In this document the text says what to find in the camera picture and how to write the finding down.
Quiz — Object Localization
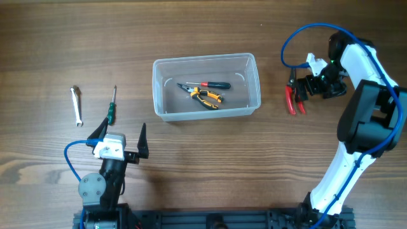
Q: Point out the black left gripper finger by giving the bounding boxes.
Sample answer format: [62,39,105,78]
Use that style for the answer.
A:
[86,118,109,147]
[137,123,149,159]

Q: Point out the red handled cutters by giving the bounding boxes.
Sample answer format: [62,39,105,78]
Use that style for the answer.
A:
[285,68,306,115]

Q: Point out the orange black needle-nose pliers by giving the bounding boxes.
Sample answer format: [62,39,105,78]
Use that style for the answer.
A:
[176,83,225,111]

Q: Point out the black red screwdriver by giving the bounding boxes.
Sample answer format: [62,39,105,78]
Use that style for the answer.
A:
[186,81,231,90]

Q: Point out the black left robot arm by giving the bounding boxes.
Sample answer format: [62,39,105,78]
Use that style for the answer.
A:
[72,118,149,229]

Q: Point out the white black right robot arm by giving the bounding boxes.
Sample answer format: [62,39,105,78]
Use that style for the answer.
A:
[286,31,406,228]

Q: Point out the clear plastic container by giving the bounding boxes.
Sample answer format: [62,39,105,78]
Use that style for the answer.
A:
[152,53,261,121]

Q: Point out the small silver wrench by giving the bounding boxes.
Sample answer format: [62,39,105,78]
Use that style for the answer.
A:
[70,86,83,127]

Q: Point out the blue left camera cable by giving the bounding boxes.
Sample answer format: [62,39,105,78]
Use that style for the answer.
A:
[64,138,103,229]

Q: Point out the blue camera cable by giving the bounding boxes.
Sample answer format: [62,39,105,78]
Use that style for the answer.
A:
[64,138,103,229]
[280,22,404,229]

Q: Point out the green handled screwdriver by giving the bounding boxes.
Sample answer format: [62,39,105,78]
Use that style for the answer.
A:
[107,86,117,125]

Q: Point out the blue right camera cable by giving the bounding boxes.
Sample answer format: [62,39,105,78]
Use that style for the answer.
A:
[280,22,404,229]

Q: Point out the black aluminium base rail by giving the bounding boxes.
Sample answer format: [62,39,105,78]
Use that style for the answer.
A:
[72,207,355,229]

